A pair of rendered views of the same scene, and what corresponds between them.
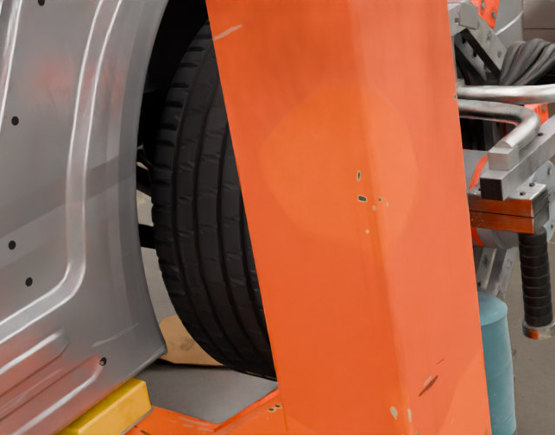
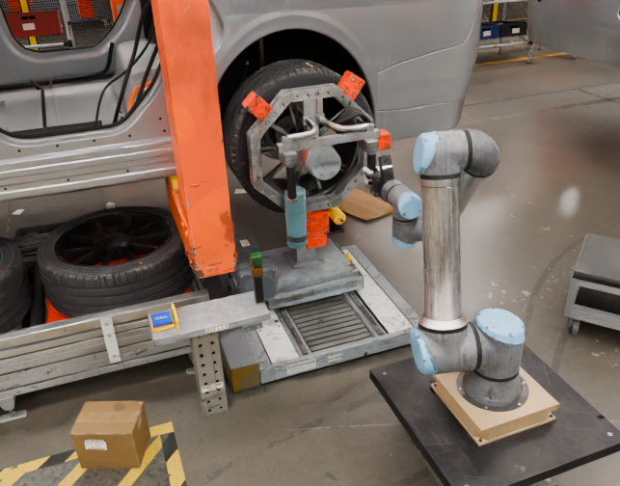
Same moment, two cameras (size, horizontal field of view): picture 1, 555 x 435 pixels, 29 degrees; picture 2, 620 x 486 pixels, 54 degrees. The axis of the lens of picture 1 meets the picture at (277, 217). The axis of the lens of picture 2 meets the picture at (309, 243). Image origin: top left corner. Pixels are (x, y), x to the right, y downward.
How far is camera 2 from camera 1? 1.62 m
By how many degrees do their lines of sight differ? 29
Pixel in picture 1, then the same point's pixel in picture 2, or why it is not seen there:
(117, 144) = not seen: hidden behind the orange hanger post
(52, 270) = not seen: hidden behind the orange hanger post
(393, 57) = (185, 94)
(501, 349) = (295, 206)
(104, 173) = not seen: hidden behind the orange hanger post
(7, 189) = (161, 102)
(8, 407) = (147, 162)
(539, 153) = (306, 144)
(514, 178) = (287, 148)
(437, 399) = (199, 191)
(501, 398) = (294, 223)
